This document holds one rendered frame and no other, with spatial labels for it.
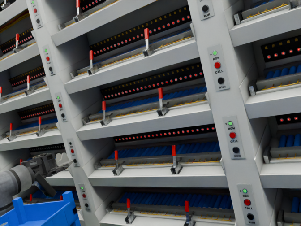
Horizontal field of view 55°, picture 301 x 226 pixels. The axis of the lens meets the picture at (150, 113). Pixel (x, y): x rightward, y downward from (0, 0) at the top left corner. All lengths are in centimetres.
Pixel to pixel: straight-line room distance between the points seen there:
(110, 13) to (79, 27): 16
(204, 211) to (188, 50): 54
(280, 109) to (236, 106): 11
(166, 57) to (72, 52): 52
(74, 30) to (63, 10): 21
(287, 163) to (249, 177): 11
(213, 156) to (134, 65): 39
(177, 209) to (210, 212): 13
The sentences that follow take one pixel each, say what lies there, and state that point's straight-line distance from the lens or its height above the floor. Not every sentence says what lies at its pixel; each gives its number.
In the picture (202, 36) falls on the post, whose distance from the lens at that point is 84.
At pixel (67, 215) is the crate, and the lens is 84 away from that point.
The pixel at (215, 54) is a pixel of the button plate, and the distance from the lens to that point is 82.
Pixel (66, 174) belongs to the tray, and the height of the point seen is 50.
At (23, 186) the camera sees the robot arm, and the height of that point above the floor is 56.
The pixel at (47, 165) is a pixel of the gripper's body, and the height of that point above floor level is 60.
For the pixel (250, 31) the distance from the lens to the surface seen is 80.
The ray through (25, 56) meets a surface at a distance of 142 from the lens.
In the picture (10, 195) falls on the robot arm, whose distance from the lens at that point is 109.
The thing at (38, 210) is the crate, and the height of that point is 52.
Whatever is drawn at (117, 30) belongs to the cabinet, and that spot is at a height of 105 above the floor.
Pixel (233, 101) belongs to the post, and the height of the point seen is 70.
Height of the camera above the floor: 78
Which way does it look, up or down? 5 degrees down
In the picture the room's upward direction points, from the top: 13 degrees counter-clockwise
